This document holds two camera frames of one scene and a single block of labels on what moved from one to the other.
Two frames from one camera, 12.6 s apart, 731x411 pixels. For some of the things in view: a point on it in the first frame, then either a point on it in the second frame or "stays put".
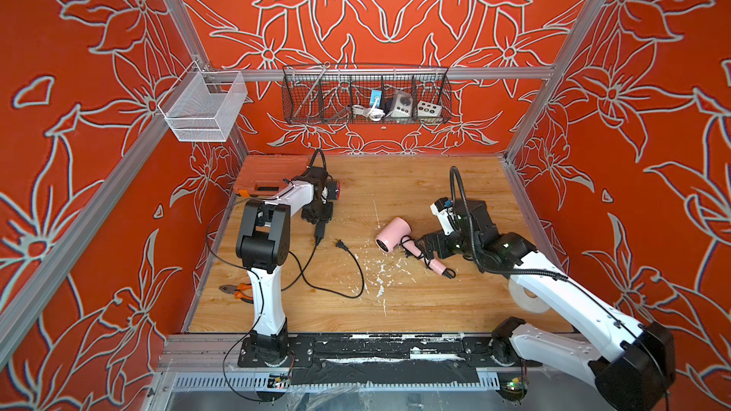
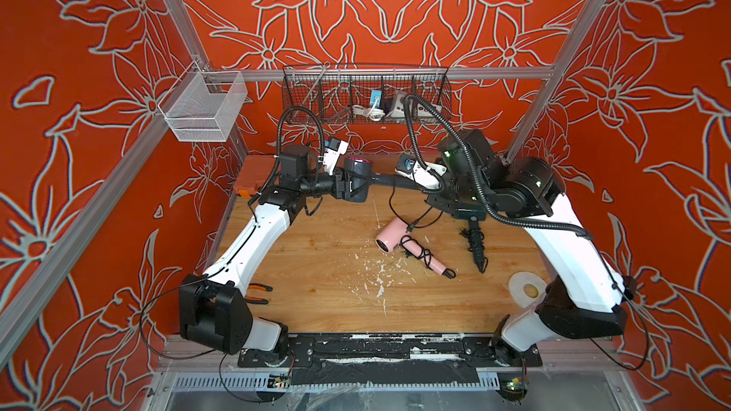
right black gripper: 440,239 → 433,200
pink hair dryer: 395,233 stays put
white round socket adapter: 403,107 stays put
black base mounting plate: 385,359 stays put
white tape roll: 532,304 stays put
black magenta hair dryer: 333,193 → 359,171
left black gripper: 325,217 → 345,184
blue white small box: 375,93 stays put
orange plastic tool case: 264,175 stays put
